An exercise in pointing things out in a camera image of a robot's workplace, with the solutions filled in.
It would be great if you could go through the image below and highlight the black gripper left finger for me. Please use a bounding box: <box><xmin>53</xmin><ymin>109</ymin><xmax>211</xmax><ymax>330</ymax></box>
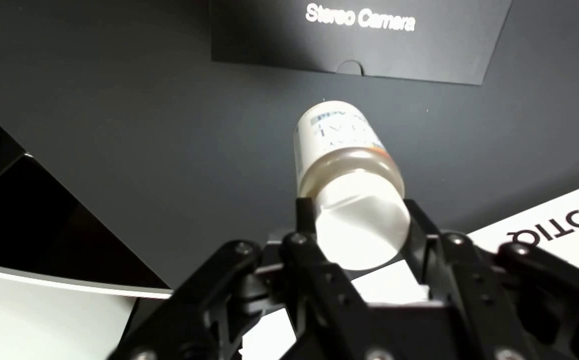
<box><xmin>109</xmin><ymin>196</ymin><xmax>376</xmax><ymax>360</ymax></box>

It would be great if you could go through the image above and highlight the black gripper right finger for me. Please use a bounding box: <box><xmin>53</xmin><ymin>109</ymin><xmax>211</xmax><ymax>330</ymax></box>
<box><xmin>404</xmin><ymin>199</ymin><xmax>579</xmax><ymax>360</ymax></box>

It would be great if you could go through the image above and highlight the white pill bottle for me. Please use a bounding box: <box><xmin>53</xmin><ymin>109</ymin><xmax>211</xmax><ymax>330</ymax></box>
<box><xmin>292</xmin><ymin>99</ymin><xmax>414</xmax><ymax>272</ymax></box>

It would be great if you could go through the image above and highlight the white curved-edge panel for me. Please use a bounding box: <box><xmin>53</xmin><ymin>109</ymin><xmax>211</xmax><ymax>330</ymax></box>
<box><xmin>0</xmin><ymin>260</ymin><xmax>175</xmax><ymax>360</ymax></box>

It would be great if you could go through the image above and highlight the black stereo camera box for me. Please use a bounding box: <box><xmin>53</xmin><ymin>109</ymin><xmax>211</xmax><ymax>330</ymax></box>
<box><xmin>211</xmin><ymin>0</ymin><xmax>514</xmax><ymax>89</ymax></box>

